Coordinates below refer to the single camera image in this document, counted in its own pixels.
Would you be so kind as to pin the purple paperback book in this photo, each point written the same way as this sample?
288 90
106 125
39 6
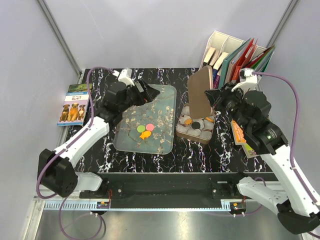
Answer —
216 67

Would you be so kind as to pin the white book organizer rack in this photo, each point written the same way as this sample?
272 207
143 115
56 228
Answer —
217 39

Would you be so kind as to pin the rose gold cookie tin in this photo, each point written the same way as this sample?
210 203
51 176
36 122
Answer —
202 135

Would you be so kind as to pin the teal hardcover book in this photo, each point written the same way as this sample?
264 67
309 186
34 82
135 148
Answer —
233 46

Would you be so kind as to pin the black paperback book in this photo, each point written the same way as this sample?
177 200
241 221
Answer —
208 56

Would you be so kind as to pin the red hardcover book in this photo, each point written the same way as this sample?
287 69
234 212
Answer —
243 58

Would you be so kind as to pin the pink round cookie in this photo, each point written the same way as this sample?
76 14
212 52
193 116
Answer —
150 127

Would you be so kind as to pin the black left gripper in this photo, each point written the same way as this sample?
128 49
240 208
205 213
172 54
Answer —
148 94

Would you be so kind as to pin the green landscape book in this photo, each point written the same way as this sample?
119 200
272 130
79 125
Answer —
77 88

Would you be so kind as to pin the green hardcover book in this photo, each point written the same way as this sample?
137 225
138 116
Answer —
259 61

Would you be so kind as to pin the blue paperback book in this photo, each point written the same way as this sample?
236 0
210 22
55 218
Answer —
215 57

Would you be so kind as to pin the orange flower shaped cookie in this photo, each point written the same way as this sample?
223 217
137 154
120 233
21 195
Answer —
188 121

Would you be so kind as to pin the green round cookie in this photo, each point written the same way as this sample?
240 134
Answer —
141 128

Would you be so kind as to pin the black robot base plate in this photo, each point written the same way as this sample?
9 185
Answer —
167 191

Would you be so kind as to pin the rose gold tin lid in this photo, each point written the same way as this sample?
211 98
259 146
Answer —
197 84

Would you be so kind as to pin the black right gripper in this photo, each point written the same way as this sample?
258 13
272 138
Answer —
215 96

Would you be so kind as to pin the orange treehouse book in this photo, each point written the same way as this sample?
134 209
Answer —
239 140

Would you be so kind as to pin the orange fish shaped cookie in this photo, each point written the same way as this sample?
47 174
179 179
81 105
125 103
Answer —
145 134

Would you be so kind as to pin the small orange round biscuit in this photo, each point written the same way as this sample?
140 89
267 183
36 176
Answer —
210 119

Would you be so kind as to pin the floral blossom serving tray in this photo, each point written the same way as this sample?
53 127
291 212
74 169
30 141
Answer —
161 113

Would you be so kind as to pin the black sandwich cookie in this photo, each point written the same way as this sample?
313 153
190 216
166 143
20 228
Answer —
195 125

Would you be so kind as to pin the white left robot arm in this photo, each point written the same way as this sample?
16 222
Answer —
56 168

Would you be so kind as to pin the dog picture book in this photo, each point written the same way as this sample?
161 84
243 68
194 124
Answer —
74 109

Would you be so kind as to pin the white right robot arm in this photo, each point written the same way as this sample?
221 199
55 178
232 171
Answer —
294 208

